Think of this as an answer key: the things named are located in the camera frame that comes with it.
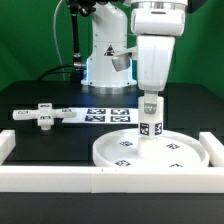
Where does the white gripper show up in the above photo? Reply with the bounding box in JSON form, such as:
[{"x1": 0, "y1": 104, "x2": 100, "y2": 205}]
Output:
[{"x1": 137, "y1": 35, "x2": 175, "y2": 114}]

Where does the white round table top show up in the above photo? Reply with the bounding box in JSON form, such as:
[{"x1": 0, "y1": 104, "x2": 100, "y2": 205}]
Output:
[{"x1": 93, "y1": 128, "x2": 210, "y2": 169}]

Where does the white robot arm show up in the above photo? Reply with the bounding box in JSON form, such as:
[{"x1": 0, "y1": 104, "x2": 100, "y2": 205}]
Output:
[{"x1": 81, "y1": 0, "x2": 224, "y2": 107}]

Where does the white marker sheet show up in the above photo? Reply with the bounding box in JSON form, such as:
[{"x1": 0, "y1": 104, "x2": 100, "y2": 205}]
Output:
[{"x1": 62, "y1": 108, "x2": 138, "y2": 124}]

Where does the white right fence bar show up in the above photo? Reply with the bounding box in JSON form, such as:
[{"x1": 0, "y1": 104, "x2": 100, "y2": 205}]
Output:
[{"x1": 199, "y1": 132, "x2": 224, "y2": 167}]

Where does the white cross table base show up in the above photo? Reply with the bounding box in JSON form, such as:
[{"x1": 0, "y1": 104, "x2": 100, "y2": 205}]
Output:
[{"x1": 12, "y1": 103, "x2": 76, "y2": 131}]

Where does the white left fence bar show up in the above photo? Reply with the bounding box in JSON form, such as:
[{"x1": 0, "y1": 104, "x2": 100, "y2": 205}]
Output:
[{"x1": 0, "y1": 130, "x2": 16, "y2": 166}]

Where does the black camera stand pole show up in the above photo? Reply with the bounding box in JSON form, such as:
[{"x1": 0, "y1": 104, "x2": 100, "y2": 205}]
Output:
[{"x1": 66, "y1": 0, "x2": 96, "y2": 68}]

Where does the black cable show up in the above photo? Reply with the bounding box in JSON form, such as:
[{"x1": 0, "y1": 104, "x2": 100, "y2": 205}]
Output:
[{"x1": 35, "y1": 64, "x2": 88, "y2": 82}]

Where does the white cable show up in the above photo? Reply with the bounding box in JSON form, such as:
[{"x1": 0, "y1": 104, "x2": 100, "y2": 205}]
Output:
[{"x1": 52, "y1": 0, "x2": 68, "y2": 81}]

